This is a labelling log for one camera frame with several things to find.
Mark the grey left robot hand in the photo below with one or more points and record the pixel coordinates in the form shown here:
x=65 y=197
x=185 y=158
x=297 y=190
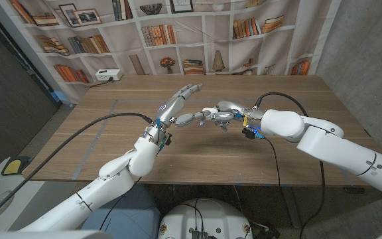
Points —
x=169 y=111

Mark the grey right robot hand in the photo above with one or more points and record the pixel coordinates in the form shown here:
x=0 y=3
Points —
x=227 y=114

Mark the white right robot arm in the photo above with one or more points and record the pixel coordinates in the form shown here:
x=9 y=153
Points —
x=327 y=142

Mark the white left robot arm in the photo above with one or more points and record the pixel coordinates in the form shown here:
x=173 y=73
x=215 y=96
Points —
x=111 y=179

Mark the white power strip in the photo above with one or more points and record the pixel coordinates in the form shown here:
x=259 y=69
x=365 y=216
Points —
x=108 y=74

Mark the printed bookshelf backdrop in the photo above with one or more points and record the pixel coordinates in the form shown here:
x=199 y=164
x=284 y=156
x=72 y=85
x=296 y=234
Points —
x=217 y=33

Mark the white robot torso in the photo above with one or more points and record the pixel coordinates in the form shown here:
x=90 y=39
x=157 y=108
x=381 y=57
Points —
x=211 y=215

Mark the grey table leg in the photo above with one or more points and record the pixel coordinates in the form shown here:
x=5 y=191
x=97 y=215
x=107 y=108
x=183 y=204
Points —
x=290 y=206

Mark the black torso electronics module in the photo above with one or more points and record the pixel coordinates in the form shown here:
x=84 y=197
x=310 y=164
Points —
x=199 y=235

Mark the black power adapter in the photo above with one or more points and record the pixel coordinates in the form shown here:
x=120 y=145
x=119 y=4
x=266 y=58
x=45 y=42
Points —
x=267 y=232

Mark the yellow and black pad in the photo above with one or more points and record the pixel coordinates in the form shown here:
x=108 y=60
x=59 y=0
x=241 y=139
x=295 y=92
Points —
x=13 y=167

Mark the dark grey partition panel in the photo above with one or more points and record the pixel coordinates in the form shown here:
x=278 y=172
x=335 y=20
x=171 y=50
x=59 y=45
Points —
x=5 y=83

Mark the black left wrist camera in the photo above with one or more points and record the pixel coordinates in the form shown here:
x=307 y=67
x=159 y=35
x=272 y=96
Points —
x=167 y=139

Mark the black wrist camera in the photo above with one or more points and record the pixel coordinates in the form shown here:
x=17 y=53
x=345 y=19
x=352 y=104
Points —
x=250 y=133
x=167 y=139

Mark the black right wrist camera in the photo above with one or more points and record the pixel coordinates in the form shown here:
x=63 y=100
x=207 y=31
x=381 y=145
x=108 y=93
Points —
x=250 y=133

